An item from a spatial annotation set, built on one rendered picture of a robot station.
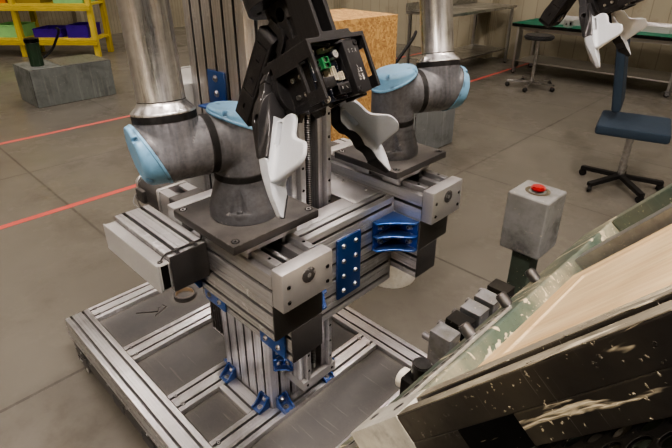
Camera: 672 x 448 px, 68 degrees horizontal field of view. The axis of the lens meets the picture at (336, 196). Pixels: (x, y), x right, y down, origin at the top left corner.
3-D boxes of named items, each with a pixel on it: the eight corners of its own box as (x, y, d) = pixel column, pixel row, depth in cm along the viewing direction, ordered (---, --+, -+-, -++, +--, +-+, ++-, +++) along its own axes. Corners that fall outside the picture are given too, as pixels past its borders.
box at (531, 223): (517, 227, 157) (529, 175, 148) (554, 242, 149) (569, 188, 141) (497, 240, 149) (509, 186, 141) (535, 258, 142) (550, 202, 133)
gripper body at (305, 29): (326, 107, 41) (276, -36, 40) (271, 132, 48) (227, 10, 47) (385, 91, 46) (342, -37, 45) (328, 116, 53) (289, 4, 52)
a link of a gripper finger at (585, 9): (587, 30, 83) (587, -13, 86) (578, 34, 85) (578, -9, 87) (601, 43, 86) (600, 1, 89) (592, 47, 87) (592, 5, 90)
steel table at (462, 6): (508, 62, 785) (518, -2, 744) (443, 81, 667) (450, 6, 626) (469, 56, 829) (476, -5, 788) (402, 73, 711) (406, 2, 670)
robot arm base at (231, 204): (196, 209, 108) (190, 166, 103) (252, 188, 117) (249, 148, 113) (237, 234, 98) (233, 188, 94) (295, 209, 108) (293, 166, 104)
